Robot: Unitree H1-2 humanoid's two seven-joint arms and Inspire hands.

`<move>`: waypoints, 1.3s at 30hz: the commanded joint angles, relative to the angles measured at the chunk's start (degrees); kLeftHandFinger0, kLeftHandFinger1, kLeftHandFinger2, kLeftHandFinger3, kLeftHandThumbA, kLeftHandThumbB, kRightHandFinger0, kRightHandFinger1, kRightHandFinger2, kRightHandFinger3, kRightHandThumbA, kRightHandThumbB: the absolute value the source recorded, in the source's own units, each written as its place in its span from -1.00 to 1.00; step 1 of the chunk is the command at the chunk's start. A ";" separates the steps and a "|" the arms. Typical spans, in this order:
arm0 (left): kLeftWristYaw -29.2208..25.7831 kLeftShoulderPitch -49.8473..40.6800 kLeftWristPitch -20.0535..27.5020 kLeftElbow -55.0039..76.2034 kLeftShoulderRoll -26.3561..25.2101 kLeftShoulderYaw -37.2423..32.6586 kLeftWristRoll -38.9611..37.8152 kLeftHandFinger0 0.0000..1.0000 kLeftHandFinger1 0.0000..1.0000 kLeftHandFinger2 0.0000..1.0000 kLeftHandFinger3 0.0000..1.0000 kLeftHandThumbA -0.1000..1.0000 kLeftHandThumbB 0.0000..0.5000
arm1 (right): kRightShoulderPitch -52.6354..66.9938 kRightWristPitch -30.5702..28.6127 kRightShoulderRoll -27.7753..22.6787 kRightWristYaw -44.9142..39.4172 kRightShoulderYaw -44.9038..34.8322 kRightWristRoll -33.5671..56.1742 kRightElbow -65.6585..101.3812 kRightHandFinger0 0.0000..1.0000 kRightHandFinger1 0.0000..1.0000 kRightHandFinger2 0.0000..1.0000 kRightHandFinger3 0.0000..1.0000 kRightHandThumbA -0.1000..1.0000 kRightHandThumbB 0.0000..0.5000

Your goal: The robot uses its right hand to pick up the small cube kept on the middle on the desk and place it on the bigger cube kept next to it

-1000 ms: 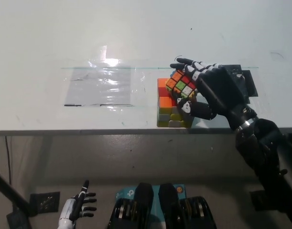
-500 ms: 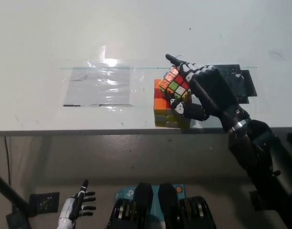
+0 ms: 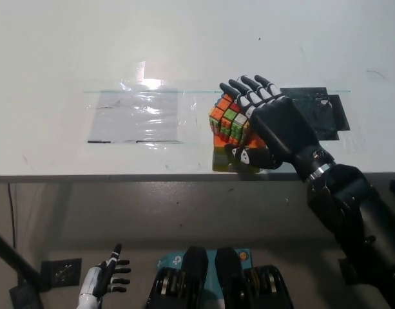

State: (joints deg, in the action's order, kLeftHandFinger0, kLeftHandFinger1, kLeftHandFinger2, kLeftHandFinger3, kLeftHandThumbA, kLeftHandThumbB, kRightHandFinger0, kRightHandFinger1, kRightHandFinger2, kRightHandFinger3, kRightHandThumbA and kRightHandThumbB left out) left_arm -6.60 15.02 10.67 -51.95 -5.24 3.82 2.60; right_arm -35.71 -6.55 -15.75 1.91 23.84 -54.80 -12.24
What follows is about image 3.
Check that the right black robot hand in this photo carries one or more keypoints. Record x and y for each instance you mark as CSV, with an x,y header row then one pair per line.
x,y
277,122

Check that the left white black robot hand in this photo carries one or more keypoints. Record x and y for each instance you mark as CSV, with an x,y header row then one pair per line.
x,y
99,278

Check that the small studded multicolour puzzle cube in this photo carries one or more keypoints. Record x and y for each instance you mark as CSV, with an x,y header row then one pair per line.
x,y
227,119

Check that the large orange red puzzle cube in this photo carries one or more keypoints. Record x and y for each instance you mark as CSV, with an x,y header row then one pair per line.
x,y
219,161

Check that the black tape patch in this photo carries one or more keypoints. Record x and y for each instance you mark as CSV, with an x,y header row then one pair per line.
x,y
323,112

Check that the black table foot plate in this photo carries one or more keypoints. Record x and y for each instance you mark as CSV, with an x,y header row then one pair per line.
x,y
23,297

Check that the black diagonal table leg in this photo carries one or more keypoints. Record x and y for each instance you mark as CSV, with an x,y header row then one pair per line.
x,y
10,254

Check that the clear glossy plastic sheet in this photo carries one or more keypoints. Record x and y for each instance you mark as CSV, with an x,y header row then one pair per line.
x,y
136,116

